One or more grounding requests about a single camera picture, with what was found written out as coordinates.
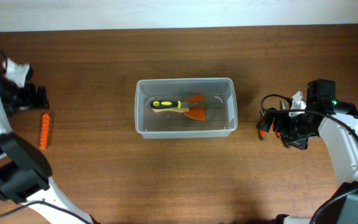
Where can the yellow black handled file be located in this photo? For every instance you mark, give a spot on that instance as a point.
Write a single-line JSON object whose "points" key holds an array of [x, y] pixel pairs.
{"points": [[180, 104]]}

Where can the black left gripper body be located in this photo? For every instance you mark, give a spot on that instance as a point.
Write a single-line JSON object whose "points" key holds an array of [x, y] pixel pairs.
{"points": [[25, 98]]}

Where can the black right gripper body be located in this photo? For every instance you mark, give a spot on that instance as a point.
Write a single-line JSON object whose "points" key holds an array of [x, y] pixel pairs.
{"points": [[295, 129]]}

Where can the orange handled pliers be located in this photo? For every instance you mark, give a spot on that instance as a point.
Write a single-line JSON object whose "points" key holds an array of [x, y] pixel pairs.
{"points": [[261, 132]]}

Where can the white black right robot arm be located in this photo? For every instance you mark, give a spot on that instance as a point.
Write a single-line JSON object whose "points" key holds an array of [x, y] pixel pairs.
{"points": [[320, 114]]}

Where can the orange scraper with wooden handle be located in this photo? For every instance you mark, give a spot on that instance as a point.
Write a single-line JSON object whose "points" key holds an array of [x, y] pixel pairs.
{"points": [[192, 113]]}

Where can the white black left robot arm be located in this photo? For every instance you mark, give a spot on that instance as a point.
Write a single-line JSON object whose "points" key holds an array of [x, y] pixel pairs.
{"points": [[25, 173]]}

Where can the orange perforated cylinder tool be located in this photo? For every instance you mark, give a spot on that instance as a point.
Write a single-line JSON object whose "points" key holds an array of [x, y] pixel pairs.
{"points": [[45, 124]]}

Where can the clear plastic container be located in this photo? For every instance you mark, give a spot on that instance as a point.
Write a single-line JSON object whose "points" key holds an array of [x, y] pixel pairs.
{"points": [[219, 122]]}

